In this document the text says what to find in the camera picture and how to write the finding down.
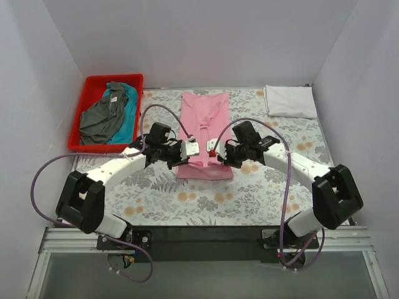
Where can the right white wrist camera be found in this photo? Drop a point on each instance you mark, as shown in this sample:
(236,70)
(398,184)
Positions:
(216,148)

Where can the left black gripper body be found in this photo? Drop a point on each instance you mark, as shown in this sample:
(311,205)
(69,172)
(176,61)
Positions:
(179,151)

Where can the pink t shirt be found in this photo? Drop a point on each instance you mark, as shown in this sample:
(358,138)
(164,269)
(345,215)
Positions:
(204,117)

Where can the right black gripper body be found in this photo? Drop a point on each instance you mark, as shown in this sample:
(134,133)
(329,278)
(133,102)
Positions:
(228,152)

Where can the folded white t shirt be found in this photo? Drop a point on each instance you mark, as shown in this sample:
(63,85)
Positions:
(292,102)

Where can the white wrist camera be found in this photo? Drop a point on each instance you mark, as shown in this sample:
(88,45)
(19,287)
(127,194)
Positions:
(189,149)
(216,148)

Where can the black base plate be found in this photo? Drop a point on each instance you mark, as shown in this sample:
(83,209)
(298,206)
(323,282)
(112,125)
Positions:
(207,243)

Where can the grey t shirt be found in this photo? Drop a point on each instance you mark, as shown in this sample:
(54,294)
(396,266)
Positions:
(103,119)

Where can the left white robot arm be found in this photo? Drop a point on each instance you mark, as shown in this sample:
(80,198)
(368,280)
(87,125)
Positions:
(82,200)

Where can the teal t shirt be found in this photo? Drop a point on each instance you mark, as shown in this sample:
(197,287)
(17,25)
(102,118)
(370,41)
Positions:
(127,129)

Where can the aluminium rail frame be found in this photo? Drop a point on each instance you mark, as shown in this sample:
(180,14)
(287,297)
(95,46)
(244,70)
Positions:
(344,239)

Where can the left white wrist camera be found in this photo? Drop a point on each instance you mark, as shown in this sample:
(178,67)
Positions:
(189,149)

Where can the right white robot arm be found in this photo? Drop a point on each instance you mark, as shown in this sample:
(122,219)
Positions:
(335,196)

